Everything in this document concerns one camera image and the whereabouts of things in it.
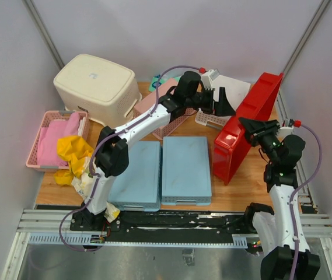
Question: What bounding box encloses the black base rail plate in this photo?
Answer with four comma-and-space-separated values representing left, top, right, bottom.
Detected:
69, 206, 279, 242

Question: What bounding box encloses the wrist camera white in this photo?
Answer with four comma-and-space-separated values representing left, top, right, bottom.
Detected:
277, 119, 302, 138
201, 69, 220, 89

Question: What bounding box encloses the pink perforated basket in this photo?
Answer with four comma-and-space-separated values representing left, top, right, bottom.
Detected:
134, 78, 196, 140

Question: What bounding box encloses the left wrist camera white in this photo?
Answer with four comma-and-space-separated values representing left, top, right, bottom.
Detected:
201, 69, 220, 89

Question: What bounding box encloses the red plastic tray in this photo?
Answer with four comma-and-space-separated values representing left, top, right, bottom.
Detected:
212, 72, 284, 185

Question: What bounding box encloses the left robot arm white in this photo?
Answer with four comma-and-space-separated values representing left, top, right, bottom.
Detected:
71, 71, 236, 231

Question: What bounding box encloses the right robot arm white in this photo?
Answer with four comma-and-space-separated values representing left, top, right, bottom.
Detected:
239, 117, 320, 279

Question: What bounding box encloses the teal white sock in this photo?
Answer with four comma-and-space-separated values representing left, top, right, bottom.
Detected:
148, 74, 180, 92

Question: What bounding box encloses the slotted cable duct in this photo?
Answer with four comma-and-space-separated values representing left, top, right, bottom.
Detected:
29, 233, 249, 249

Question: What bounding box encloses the large cream laundry basket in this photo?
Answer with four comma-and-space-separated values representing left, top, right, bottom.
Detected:
53, 54, 142, 128

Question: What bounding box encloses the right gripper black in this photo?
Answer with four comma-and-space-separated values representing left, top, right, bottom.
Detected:
237, 118, 279, 164

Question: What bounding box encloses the yellow cloth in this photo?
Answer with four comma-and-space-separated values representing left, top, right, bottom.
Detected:
54, 135, 94, 186

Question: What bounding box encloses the white perforated basket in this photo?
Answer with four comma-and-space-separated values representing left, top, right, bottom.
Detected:
195, 74, 250, 126

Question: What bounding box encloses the printed white baby cloth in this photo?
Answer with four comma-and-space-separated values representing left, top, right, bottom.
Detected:
71, 157, 120, 223

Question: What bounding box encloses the pink basket with clothes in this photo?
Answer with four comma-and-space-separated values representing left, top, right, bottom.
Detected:
26, 110, 90, 172

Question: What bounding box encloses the blue perforated basket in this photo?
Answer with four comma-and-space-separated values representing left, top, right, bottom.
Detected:
161, 136, 212, 207
108, 141, 162, 212

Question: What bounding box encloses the pink cloth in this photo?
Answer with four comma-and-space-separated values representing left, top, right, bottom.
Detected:
37, 112, 80, 166

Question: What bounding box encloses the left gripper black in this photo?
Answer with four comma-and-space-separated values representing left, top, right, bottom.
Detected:
186, 86, 236, 117

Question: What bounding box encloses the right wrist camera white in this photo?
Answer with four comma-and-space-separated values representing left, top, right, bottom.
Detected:
277, 119, 302, 138

